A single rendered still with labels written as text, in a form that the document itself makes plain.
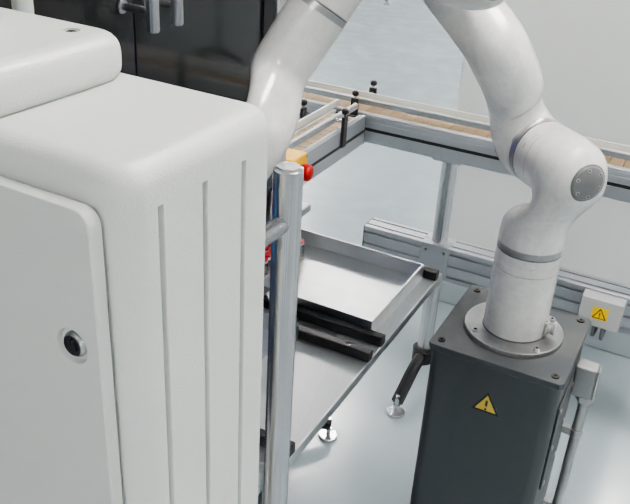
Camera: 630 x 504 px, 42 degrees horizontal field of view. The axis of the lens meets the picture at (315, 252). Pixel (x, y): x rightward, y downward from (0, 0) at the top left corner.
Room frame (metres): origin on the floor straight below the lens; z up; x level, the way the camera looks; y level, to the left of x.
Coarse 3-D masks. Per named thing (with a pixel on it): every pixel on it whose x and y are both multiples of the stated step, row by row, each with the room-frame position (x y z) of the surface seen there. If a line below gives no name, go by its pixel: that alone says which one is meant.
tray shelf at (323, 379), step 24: (432, 288) 1.49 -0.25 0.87; (408, 312) 1.37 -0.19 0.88; (336, 336) 1.27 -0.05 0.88; (312, 360) 1.19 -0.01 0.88; (336, 360) 1.20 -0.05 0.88; (360, 360) 1.20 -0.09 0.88; (264, 384) 1.11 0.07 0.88; (312, 384) 1.12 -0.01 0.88; (336, 384) 1.13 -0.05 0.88; (264, 408) 1.05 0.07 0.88; (312, 408) 1.06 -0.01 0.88; (336, 408) 1.08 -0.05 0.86; (312, 432) 1.01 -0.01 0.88
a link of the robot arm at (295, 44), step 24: (288, 0) 1.19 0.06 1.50; (312, 0) 1.17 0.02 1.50; (288, 24) 1.17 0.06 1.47; (312, 24) 1.16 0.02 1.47; (336, 24) 1.17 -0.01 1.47; (264, 48) 1.17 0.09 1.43; (288, 48) 1.15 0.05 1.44; (312, 48) 1.16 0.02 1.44; (264, 72) 1.14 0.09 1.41; (288, 72) 1.15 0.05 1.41; (312, 72) 1.18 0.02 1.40; (264, 96) 1.10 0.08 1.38; (288, 96) 1.13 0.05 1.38; (288, 120) 1.10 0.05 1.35; (288, 144) 1.10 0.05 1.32
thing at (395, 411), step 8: (416, 344) 2.35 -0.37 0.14; (416, 352) 2.32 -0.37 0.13; (424, 352) 2.31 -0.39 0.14; (416, 360) 2.28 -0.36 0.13; (424, 360) 2.30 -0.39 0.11; (408, 368) 2.25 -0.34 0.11; (416, 368) 2.25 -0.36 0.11; (408, 376) 2.21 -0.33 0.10; (400, 384) 2.19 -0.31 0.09; (408, 384) 2.19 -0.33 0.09; (400, 392) 2.16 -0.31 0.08; (392, 400) 2.16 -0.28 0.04; (400, 400) 2.14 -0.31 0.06; (392, 408) 2.16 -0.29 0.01; (400, 408) 2.16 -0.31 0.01; (392, 416) 2.12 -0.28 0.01; (400, 416) 2.12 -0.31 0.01
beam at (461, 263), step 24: (384, 240) 2.39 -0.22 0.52; (408, 240) 2.35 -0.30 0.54; (456, 240) 2.35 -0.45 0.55; (432, 264) 2.31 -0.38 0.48; (456, 264) 2.28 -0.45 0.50; (480, 264) 2.24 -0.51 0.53; (576, 288) 2.11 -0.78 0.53; (600, 288) 2.10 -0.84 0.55; (624, 288) 2.10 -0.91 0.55; (576, 312) 2.11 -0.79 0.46; (624, 312) 2.05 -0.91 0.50
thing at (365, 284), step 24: (312, 240) 1.62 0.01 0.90; (336, 240) 1.60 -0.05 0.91; (312, 264) 1.54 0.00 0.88; (336, 264) 1.54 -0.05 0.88; (360, 264) 1.55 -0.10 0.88; (384, 264) 1.54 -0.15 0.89; (408, 264) 1.52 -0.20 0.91; (264, 288) 1.38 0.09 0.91; (312, 288) 1.44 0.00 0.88; (336, 288) 1.44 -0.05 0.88; (360, 288) 1.45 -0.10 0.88; (384, 288) 1.45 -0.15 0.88; (408, 288) 1.43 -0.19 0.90; (336, 312) 1.31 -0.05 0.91; (360, 312) 1.36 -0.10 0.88; (384, 312) 1.33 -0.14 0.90
